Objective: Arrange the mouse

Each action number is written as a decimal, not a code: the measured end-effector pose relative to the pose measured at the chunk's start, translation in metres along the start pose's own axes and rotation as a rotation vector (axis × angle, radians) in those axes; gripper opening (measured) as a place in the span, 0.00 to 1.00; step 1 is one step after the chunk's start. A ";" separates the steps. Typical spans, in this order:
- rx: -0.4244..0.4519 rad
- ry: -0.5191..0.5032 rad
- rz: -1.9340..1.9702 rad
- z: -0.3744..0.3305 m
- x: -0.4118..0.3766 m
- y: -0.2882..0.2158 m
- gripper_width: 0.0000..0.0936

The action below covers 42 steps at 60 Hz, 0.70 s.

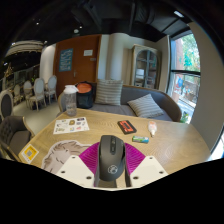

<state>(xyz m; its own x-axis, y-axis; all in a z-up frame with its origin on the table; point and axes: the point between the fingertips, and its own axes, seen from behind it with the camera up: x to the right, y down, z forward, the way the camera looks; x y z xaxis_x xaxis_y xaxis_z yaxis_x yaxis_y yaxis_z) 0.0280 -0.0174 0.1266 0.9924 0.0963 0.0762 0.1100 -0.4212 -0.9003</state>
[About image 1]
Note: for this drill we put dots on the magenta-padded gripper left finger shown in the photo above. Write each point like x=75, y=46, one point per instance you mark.
x=78, y=168

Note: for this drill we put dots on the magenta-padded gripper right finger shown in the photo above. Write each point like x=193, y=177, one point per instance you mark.
x=146, y=168

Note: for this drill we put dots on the black computer mouse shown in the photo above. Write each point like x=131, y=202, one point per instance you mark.
x=111, y=156

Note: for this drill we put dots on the cat-shaped mouse pad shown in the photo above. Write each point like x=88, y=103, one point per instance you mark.
x=61, y=153

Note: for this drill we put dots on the small green packet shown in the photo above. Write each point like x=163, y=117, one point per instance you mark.
x=140, y=139

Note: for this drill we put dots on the small clear plastic bottle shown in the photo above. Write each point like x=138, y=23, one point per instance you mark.
x=152, y=128

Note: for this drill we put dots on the white sticker sheet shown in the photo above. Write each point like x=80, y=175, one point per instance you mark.
x=71, y=125

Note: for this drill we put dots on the yellow and white card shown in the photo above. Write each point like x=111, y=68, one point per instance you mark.
x=29, y=153

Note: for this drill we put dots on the flat striped cushion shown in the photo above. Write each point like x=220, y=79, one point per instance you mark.
x=145, y=106

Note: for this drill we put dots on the clear shaker bottle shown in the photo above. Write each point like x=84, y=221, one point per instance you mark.
x=70, y=101

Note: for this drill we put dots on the grey curved sofa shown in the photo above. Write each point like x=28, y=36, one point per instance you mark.
x=166, y=103

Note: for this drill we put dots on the black bag with orange top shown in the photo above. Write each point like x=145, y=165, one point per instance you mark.
x=85, y=96

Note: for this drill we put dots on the dark grey tufted armchair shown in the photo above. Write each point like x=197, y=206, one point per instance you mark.
x=13, y=133

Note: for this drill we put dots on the large striped cushion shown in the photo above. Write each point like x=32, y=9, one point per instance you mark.
x=109, y=92

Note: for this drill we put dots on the group of white chairs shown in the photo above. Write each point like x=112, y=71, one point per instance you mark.
x=38, y=91

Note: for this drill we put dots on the oval-back grey chair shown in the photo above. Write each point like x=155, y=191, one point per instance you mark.
x=6, y=105

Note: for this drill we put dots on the arched glass-door cabinet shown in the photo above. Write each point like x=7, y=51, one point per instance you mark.
x=145, y=66

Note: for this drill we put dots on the large framed window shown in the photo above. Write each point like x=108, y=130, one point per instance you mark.
x=185, y=73

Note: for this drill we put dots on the blue wall poster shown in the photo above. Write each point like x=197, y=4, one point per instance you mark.
x=66, y=60

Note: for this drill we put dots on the white wall notice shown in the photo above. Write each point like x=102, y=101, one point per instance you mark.
x=88, y=52

